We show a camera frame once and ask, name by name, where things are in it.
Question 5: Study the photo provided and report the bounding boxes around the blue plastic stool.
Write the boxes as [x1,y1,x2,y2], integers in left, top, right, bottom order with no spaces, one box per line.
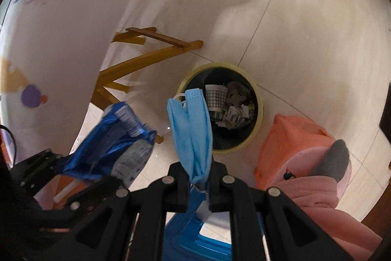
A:
[162,187,232,261]

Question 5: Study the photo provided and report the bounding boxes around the wooden table legs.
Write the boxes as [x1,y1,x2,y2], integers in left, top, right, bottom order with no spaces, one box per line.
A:
[91,26,207,144]

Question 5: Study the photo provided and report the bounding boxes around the checkered paper cup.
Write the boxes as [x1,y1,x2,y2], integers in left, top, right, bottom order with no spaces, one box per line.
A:
[205,85,228,111]

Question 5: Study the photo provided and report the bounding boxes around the cartoon printed tablecloth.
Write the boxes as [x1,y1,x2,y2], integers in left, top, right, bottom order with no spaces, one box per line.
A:
[0,0,215,164]

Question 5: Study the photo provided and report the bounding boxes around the orange pink plastic stool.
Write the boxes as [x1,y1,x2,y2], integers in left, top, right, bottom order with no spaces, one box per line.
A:
[254,114,352,197]

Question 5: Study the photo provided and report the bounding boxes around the yellow rimmed trash bin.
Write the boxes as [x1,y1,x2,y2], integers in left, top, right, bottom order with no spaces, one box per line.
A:
[178,63,264,154]

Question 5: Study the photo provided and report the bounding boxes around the light blue face mask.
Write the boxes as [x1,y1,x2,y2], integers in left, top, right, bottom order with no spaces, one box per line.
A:
[166,89,213,191]

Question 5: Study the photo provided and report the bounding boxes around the blue foil snack wrapper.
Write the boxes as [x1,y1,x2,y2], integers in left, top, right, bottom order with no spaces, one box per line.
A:
[62,102,157,188]

